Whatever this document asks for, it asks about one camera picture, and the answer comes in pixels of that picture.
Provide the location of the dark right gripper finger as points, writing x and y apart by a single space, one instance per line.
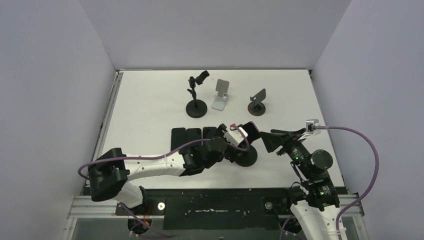
278 132
273 141

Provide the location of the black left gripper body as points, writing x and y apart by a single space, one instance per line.
231 152

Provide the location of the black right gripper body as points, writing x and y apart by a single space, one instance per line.
284 145

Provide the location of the black pole phone stand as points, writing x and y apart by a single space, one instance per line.
196 108
246 158

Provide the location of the clear-case phone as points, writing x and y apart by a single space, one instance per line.
208 132

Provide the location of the black smartphone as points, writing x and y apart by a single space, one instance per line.
193 134

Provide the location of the white folding phone stand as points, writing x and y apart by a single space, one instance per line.
221 96

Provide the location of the red-edged black phone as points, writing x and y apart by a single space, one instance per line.
252 131

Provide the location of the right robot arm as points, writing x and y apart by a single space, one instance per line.
314 185

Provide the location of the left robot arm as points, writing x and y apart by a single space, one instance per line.
110 176

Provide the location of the brown round base phone stand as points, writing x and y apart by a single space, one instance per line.
256 107

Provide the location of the black mounting base plate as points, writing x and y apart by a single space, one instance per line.
228 209

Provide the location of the aluminium frame rail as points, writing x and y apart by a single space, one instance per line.
70 223

